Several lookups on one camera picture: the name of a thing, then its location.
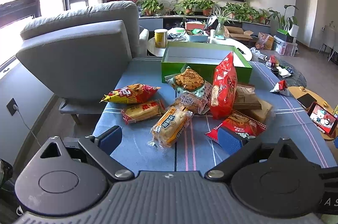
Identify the tall red chip bag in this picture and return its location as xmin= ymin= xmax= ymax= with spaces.
xmin=210 ymin=52 xmax=238 ymax=119

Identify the brown paper snack pack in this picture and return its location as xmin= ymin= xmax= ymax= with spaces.
xmin=233 ymin=84 xmax=262 ymax=110

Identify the red snack bag with face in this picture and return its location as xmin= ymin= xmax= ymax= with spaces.
xmin=205 ymin=110 xmax=266 ymax=143

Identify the open cardboard box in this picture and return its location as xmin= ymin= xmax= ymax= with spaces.
xmin=224 ymin=26 xmax=253 ymax=41

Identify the yellow red chip bag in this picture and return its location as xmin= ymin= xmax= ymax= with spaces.
xmin=101 ymin=83 xmax=160 ymax=105

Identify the black smartphone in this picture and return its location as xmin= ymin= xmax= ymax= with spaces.
xmin=297 ymin=93 xmax=317 ymax=110

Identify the grey sofa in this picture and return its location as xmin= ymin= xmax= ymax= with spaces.
xmin=16 ymin=1 xmax=148 ymax=114

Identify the green cardboard box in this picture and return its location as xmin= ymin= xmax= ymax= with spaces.
xmin=161 ymin=42 xmax=252 ymax=83

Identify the glass vase with plant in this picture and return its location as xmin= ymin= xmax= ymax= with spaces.
xmin=211 ymin=5 xmax=232 ymax=39

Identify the small red white blue wrapper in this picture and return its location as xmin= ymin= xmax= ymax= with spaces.
xmin=270 ymin=80 xmax=290 ymax=96

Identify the grey tv cabinet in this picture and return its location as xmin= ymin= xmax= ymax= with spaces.
xmin=139 ymin=15 xmax=271 ymax=35

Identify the green cracker snack bag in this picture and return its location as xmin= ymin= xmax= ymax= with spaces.
xmin=164 ymin=66 xmax=212 ymax=99

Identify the yellow tin can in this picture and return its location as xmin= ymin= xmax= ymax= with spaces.
xmin=154 ymin=29 xmax=167 ymax=49

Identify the white round coffee table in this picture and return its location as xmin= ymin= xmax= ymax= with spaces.
xmin=147 ymin=35 xmax=252 ymax=61

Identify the yellow sachima cake pack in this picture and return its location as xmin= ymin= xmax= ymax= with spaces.
xmin=148 ymin=105 xmax=193 ymax=148

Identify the clear toast bread pack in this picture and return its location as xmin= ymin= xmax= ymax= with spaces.
xmin=240 ymin=99 xmax=275 ymax=124

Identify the blue striped tablecloth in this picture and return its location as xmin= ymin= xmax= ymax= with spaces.
xmin=93 ymin=57 xmax=337 ymax=173

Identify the small clear pastry pack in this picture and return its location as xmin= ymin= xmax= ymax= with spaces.
xmin=172 ymin=91 xmax=211 ymax=115

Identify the orange tissue box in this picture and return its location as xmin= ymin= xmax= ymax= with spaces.
xmin=185 ymin=21 xmax=206 ymax=31

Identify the wall power socket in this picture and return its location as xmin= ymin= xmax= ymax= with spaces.
xmin=6 ymin=98 xmax=18 ymax=116

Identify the round wooden side table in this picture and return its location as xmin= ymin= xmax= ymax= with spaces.
xmin=288 ymin=86 xmax=337 ymax=141

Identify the phone with cartoon screen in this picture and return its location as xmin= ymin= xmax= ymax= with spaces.
xmin=308 ymin=102 xmax=337 ymax=137

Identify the blue snack basket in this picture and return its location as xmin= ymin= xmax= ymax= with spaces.
xmin=184 ymin=31 xmax=209 ymax=43

